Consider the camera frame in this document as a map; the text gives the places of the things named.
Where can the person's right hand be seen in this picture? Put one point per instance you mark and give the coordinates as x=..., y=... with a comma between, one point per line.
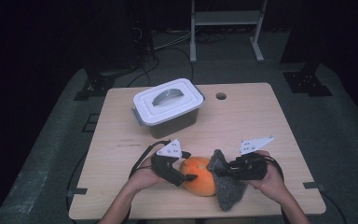
x=272, y=186

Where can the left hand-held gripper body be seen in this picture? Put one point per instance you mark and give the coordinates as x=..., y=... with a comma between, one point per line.
x=163, y=168

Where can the grey fluffy cloth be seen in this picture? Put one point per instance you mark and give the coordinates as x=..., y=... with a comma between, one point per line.
x=230, y=194

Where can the white metal stand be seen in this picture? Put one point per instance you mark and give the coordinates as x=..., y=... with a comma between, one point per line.
x=227, y=18

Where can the orange plush toy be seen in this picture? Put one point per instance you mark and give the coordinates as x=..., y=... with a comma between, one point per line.
x=199, y=180

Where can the translucent grey storage box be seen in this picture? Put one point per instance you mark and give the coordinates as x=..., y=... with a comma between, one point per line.
x=174, y=126

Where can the black stand base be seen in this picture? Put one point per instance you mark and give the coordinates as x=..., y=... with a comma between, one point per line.
x=94, y=85
x=307, y=84

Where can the person's left hand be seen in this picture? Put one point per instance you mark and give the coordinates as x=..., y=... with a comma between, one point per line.
x=143, y=179

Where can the black tape strip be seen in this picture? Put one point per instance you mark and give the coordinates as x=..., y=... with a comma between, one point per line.
x=313, y=185
x=77, y=191

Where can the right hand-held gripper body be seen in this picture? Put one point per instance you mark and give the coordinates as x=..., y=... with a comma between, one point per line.
x=251, y=169

